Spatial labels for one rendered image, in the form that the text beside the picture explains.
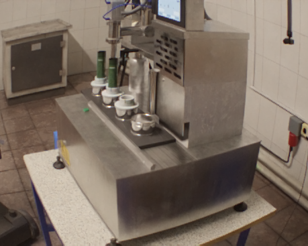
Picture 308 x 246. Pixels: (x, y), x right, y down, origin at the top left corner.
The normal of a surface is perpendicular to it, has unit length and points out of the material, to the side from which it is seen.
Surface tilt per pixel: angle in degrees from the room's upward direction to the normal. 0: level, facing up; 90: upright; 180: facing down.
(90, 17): 90
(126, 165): 0
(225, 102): 90
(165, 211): 90
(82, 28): 90
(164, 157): 0
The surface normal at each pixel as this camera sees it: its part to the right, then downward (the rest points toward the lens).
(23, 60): 0.44, 0.39
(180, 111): -0.90, 0.17
